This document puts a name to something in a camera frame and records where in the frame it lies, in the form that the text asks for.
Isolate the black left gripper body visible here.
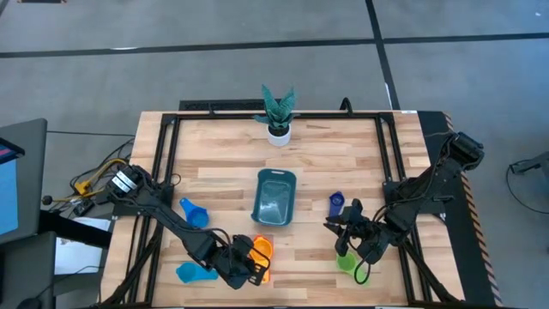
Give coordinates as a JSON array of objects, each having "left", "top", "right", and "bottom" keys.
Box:
[{"left": 212, "top": 234, "right": 258, "bottom": 290}]

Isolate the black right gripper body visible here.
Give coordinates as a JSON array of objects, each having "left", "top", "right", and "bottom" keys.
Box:
[{"left": 345, "top": 199, "right": 387, "bottom": 264}]

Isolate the red measuring cup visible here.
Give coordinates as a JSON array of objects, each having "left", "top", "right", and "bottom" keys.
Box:
[{"left": 252, "top": 234, "right": 275, "bottom": 285}]

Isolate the green measuring cup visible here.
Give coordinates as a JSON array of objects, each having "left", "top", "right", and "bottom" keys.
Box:
[{"left": 335, "top": 251, "right": 371, "bottom": 287}]

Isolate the purple measuring cup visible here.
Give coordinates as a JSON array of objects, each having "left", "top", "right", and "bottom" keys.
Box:
[{"left": 329, "top": 191, "right": 346, "bottom": 218}]

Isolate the light blue measuring cup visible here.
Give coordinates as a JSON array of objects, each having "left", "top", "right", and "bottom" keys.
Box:
[{"left": 175, "top": 262, "right": 220, "bottom": 285}]

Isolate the teal plastic basket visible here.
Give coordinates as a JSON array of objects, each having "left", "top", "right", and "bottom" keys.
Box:
[{"left": 250, "top": 168, "right": 298, "bottom": 227}]

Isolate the snake plant in white pot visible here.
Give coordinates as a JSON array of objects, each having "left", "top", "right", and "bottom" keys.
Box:
[{"left": 252, "top": 83, "right": 300, "bottom": 148}]

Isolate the black hazard-striped mat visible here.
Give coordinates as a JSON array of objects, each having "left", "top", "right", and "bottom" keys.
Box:
[{"left": 418, "top": 110, "right": 504, "bottom": 306}]

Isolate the white paper sheet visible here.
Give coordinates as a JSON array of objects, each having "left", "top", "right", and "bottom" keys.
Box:
[{"left": 54, "top": 216, "right": 112, "bottom": 276}]

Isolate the black beam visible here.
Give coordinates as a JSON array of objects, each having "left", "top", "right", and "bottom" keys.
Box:
[{"left": 38, "top": 209, "right": 112, "bottom": 249}]

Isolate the grey floor stand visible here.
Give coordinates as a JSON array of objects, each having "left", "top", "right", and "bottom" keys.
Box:
[{"left": 509, "top": 150, "right": 549, "bottom": 175}]

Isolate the blue screen monitor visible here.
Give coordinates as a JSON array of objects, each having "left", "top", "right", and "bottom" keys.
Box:
[{"left": 0, "top": 136, "right": 26, "bottom": 236}]

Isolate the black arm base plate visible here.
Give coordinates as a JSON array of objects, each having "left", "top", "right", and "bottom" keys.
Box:
[
  {"left": 112, "top": 183, "right": 175, "bottom": 217},
  {"left": 383, "top": 179, "right": 447, "bottom": 215}
]

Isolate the black aluminium table frame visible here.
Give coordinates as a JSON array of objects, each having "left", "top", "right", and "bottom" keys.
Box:
[{"left": 100, "top": 110, "right": 462, "bottom": 306}]

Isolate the black floor cable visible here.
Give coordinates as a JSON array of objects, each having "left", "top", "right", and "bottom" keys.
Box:
[{"left": 504, "top": 165, "right": 549, "bottom": 215}]

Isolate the yellow cable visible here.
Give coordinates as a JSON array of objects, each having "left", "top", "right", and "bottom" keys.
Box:
[{"left": 55, "top": 157, "right": 130, "bottom": 203}]

